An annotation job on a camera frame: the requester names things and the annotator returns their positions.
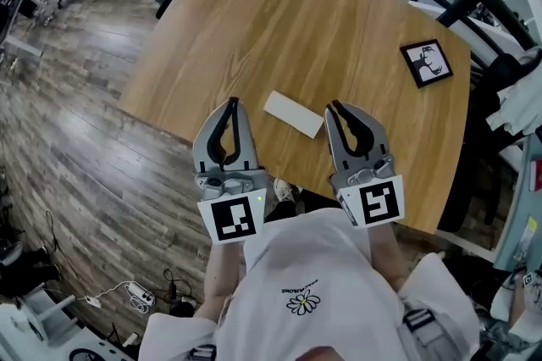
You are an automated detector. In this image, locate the black chair with clothes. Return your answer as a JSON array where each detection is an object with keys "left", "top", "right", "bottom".
[{"left": 434, "top": 53, "right": 528, "bottom": 234}]

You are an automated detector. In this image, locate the white power strip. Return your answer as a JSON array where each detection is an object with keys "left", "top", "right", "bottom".
[{"left": 125, "top": 281, "right": 157, "bottom": 308}]

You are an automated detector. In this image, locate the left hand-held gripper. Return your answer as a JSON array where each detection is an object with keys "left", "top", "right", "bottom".
[{"left": 192, "top": 97, "right": 269, "bottom": 244}]

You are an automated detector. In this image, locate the person's white t-shirt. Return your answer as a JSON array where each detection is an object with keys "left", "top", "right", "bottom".
[{"left": 138, "top": 207, "right": 482, "bottom": 361}]

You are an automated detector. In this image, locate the red booklet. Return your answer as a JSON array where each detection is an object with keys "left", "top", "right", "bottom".
[{"left": 530, "top": 158, "right": 542, "bottom": 192}]

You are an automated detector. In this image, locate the black framed deer picture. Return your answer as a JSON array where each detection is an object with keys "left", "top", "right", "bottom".
[{"left": 399, "top": 38, "right": 455, "bottom": 90}]

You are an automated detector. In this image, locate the person's left forearm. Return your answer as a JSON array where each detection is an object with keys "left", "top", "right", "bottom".
[{"left": 194, "top": 239, "right": 252, "bottom": 327}]

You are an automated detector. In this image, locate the black floor cable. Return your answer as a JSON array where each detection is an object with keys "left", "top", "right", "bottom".
[{"left": 162, "top": 268, "right": 196, "bottom": 306}]

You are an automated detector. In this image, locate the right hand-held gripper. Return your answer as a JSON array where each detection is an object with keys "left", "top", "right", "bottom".
[{"left": 324, "top": 99, "right": 406, "bottom": 230}]

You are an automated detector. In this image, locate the white garment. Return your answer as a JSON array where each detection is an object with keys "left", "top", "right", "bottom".
[{"left": 485, "top": 47, "right": 542, "bottom": 136}]

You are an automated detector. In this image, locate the white glasses case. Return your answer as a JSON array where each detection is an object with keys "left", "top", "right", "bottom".
[{"left": 263, "top": 90, "right": 325, "bottom": 139}]

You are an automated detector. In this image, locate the person's right forearm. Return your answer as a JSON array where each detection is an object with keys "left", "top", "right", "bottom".
[{"left": 367, "top": 222, "right": 411, "bottom": 293}]

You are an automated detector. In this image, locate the person's white shoe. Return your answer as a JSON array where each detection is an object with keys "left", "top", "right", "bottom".
[{"left": 272, "top": 176, "right": 296, "bottom": 204}]

